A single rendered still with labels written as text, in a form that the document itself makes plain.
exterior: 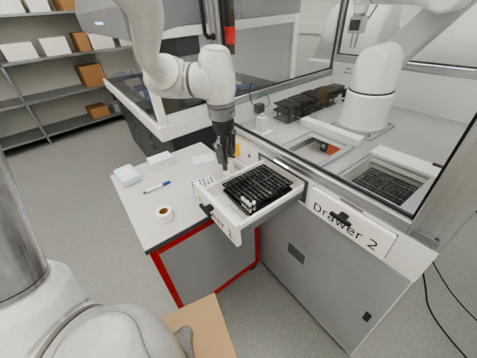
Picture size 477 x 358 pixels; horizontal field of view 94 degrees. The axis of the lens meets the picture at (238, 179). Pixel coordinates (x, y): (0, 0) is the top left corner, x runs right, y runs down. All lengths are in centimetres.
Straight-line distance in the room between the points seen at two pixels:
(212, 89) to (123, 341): 59
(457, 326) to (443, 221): 124
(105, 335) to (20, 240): 18
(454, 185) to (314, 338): 114
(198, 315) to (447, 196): 64
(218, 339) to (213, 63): 69
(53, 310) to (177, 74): 59
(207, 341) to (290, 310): 100
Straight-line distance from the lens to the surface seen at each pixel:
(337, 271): 106
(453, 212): 69
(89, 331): 41
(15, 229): 45
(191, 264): 116
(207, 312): 66
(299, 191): 90
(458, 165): 64
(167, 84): 71
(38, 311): 49
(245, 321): 155
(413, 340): 174
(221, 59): 68
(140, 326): 40
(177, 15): 145
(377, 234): 79
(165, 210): 102
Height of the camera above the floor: 146
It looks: 38 degrees down
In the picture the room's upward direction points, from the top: 4 degrees counter-clockwise
